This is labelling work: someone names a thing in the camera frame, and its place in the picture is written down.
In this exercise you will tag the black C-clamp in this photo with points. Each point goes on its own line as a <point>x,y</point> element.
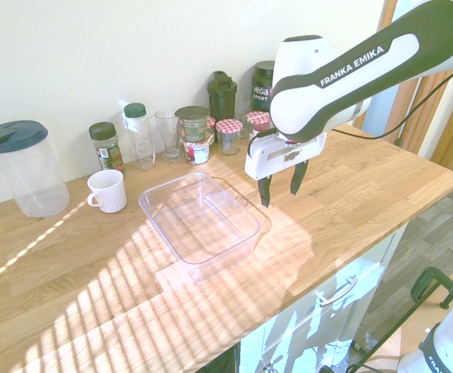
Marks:
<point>441,285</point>

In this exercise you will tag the stacked tin cans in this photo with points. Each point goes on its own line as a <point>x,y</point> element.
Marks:
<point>192,124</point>

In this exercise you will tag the clear pitcher with dark lid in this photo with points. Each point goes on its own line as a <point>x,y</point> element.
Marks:
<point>24,171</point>

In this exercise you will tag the clear plastic rectangular container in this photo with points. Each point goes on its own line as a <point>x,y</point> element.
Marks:
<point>203,223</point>

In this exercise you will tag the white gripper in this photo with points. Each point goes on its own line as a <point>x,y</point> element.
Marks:
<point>280,156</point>

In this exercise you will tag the tall clear drinking glass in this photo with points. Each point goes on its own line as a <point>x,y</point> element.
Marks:
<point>169,134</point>

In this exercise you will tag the dark-lidded spice jar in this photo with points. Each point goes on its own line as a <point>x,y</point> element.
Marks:
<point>107,147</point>

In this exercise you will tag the clear bottle with green cap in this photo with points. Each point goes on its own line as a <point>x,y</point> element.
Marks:
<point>140,136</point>

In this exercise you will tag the dark green shaker bottle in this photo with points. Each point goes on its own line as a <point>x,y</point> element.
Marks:
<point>221,97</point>

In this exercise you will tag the wooden door frame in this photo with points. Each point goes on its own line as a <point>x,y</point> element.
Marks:
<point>436,105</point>

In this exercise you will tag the white cabinet drawer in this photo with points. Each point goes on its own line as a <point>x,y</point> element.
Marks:
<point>327,295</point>

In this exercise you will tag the white yogurt cup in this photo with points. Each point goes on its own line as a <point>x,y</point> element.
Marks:
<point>197,152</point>

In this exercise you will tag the white ceramic mug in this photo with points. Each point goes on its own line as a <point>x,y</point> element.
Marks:
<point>108,191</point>

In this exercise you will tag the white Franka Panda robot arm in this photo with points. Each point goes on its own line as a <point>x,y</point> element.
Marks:
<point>350,74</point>

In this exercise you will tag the black Vega Sport canister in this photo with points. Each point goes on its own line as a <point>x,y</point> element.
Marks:
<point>262,87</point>

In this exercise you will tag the jar with red checkered lid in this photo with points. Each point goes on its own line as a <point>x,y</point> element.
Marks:
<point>211,128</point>
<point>256,123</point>
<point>228,136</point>

